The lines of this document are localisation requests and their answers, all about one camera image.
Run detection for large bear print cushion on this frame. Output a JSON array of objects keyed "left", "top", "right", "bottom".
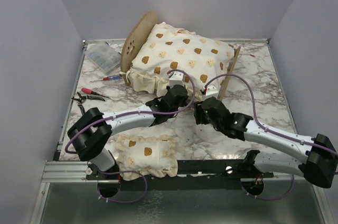
[{"left": 120, "top": 22, "right": 257, "bottom": 100}]

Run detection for small bear print pillow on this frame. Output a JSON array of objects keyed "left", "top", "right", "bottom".
[{"left": 115, "top": 134, "right": 178, "bottom": 181}]

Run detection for wooden pet bed frame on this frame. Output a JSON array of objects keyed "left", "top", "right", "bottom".
[{"left": 119, "top": 10, "right": 241, "bottom": 102}]

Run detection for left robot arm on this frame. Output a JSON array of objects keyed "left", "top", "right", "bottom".
[{"left": 65, "top": 85, "right": 195, "bottom": 179}]

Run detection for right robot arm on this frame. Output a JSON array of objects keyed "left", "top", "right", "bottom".
[{"left": 194, "top": 97, "right": 337, "bottom": 189}]

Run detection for clear plastic screw box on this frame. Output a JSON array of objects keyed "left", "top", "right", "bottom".
[{"left": 84, "top": 42, "right": 121, "bottom": 74}]

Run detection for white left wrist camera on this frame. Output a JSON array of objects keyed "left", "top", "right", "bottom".
[{"left": 168, "top": 71, "right": 185, "bottom": 88}]

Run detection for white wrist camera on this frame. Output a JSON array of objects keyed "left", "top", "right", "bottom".
[
  {"left": 168, "top": 71, "right": 185, "bottom": 88},
  {"left": 202, "top": 84, "right": 219, "bottom": 100}
]

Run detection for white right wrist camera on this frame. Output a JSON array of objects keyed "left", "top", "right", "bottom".
[{"left": 202, "top": 84, "right": 219, "bottom": 100}]

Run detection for blue handled screwdriver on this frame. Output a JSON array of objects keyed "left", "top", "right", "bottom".
[{"left": 90, "top": 74, "right": 122, "bottom": 83}]

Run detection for black front mounting rail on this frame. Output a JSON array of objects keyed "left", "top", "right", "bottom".
[{"left": 86, "top": 159, "right": 273, "bottom": 191}]

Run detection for red handled screwdriver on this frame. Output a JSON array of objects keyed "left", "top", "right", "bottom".
[{"left": 81, "top": 88, "right": 110, "bottom": 99}]

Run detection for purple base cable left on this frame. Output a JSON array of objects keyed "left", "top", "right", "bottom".
[{"left": 89, "top": 165, "right": 149, "bottom": 204}]

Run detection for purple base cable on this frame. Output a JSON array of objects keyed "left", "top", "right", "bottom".
[
  {"left": 89, "top": 165, "right": 149, "bottom": 204},
  {"left": 244, "top": 175, "right": 295, "bottom": 201}
]

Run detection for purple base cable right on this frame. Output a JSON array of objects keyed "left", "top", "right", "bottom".
[{"left": 244, "top": 175, "right": 295, "bottom": 201}]

